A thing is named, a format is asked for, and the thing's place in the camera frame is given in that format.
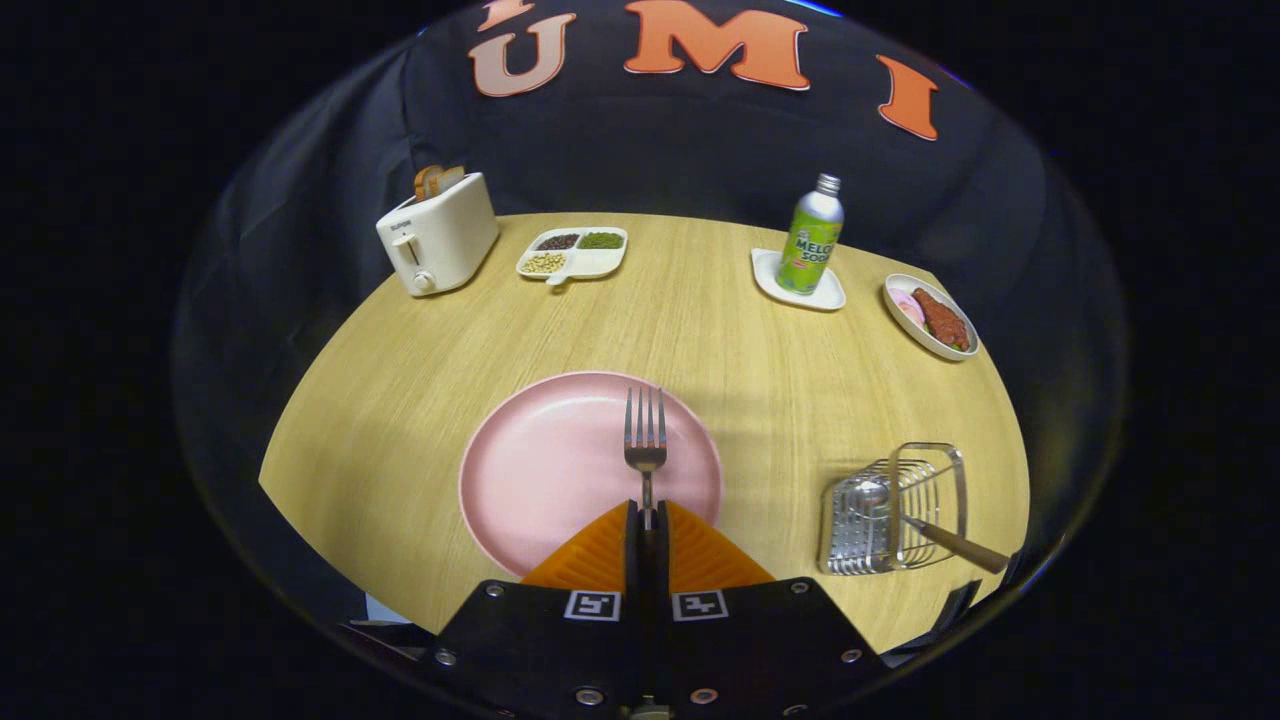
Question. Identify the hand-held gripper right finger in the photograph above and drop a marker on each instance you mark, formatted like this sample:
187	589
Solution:
770	640

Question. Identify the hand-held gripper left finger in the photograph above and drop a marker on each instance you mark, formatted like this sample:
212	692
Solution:
530	640

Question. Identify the pink plate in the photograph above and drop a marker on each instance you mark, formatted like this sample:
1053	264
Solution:
540	470

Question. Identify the white food bowl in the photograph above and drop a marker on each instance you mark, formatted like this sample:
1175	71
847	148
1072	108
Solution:
925	338

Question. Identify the pink onion slices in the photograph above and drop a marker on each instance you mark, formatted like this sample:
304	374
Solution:
908	308

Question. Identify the red meat piece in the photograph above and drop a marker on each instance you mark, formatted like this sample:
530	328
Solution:
942	320

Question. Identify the white square coaster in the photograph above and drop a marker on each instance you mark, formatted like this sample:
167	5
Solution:
768	275

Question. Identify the pile of yellow beans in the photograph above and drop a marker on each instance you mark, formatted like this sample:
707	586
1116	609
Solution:
543	263

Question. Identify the white divided dish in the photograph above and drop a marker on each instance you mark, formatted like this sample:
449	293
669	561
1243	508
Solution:
600	264

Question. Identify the pile of dark beans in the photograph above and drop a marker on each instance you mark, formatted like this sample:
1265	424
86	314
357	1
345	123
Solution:
557	241

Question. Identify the green soda bottle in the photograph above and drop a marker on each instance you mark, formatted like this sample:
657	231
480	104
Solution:
812	240

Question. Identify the pile of green beans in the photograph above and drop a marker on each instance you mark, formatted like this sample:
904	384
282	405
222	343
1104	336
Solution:
601	240

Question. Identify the cream toaster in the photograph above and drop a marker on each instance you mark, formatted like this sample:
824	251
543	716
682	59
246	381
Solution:
440	240

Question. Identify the toasted bread slice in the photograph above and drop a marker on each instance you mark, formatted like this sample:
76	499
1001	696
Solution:
426	182
450	180

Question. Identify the black backdrop cloth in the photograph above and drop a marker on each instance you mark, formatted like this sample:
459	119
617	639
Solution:
650	150

